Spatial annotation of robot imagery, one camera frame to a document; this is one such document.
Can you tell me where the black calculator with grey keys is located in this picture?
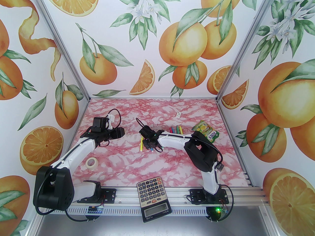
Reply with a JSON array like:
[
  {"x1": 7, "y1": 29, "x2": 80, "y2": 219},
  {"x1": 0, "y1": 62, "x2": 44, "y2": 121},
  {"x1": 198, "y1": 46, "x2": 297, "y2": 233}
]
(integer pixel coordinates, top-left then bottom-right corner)
[{"x1": 137, "y1": 177, "x2": 172, "y2": 223}]

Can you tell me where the green yellow juice pouch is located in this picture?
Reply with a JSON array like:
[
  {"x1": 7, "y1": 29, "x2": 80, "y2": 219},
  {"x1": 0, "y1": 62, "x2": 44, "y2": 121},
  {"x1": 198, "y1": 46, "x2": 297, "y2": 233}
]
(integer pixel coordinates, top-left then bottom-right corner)
[{"x1": 192, "y1": 120, "x2": 220, "y2": 141}]

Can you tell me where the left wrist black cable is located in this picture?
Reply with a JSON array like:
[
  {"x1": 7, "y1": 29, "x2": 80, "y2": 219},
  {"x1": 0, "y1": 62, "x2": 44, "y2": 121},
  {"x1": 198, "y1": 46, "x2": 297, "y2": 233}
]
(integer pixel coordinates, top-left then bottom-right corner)
[{"x1": 107, "y1": 109, "x2": 121, "y2": 128}]

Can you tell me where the aluminium mounting rail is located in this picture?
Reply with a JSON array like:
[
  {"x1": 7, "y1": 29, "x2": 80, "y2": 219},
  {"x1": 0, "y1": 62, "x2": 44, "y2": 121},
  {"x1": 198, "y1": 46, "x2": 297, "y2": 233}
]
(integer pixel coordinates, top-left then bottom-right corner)
[{"x1": 37, "y1": 185, "x2": 271, "y2": 216}]

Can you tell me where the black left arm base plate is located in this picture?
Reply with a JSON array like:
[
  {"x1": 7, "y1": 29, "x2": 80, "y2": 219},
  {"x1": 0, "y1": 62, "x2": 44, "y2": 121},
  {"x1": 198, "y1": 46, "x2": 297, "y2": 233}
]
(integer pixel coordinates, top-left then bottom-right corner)
[{"x1": 77, "y1": 188, "x2": 116, "y2": 203}]

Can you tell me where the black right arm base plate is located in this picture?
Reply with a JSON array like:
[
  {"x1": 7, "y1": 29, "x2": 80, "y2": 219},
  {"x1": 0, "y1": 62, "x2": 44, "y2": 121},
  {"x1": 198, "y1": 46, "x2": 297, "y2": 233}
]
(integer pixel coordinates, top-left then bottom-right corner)
[{"x1": 189, "y1": 189, "x2": 229, "y2": 205}]

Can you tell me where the left base black cable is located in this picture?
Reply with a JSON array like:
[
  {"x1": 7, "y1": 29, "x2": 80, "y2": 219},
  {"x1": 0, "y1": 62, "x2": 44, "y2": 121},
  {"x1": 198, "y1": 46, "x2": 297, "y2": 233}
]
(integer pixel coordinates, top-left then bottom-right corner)
[{"x1": 64, "y1": 201, "x2": 105, "y2": 222}]

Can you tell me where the aluminium frame post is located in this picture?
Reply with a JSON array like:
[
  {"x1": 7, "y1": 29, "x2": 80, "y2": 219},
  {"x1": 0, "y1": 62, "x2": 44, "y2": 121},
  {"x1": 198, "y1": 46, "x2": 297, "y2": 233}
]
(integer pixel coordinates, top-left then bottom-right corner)
[
  {"x1": 216, "y1": 0, "x2": 281, "y2": 101},
  {"x1": 29, "y1": 0, "x2": 91, "y2": 101}
]

